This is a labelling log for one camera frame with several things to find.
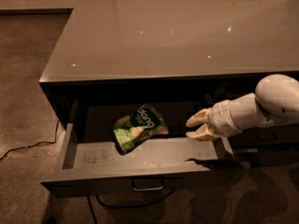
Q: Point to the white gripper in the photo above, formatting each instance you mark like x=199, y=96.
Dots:
x=220, y=119

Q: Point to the grey drawer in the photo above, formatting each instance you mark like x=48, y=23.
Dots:
x=257, y=157
x=90, y=164
x=266, y=139

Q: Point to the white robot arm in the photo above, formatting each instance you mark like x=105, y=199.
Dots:
x=275, y=102

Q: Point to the grey cabinet with glossy top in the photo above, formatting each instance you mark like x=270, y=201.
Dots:
x=136, y=52

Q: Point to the green snack bag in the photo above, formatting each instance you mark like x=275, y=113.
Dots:
x=132, y=130

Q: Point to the dark wall baseboard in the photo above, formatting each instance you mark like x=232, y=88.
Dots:
x=35, y=11

